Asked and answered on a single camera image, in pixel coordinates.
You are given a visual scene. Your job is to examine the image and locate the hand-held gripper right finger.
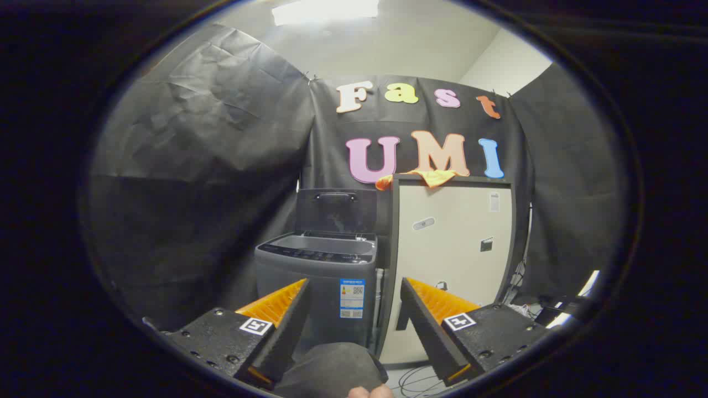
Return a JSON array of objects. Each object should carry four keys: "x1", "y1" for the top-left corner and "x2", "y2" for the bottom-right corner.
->
[{"x1": 395, "y1": 277, "x2": 554, "y2": 386}]

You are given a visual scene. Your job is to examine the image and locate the orange shirt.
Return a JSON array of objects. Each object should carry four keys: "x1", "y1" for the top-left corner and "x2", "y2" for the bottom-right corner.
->
[{"x1": 375, "y1": 170, "x2": 460, "y2": 191}]

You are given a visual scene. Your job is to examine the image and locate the black backdrop cloth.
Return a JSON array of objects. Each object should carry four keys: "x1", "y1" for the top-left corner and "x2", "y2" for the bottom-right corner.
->
[{"x1": 88, "y1": 22, "x2": 628, "y2": 332}]

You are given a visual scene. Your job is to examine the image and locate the beige cabinet with dark frame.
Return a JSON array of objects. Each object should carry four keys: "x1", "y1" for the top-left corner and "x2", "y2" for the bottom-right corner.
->
[{"x1": 376, "y1": 173, "x2": 518, "y2": 365}]

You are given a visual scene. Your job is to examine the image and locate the black floor cables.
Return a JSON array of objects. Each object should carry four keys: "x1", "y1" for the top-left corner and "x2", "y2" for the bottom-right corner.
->
[{"x1": 397, "y1": 364, "x2": 444, "y2": 396}]

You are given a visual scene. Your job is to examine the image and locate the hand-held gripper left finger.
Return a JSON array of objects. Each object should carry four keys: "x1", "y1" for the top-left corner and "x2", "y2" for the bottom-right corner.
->
[{"x1": 143, "y1": 278, "x2": 311, "y2": 390}]

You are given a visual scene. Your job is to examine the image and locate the person's dark clothing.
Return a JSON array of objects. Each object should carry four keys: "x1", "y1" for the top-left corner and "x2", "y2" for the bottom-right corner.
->
[{"x1": 274, "y1": 342, "x2": 389, "y2": 398}]

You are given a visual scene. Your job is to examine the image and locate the grey washing machine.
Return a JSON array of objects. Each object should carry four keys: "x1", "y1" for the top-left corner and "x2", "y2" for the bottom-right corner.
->
[{"x1": 254, "y1": 231, "x2": 381, "y2": 354}]

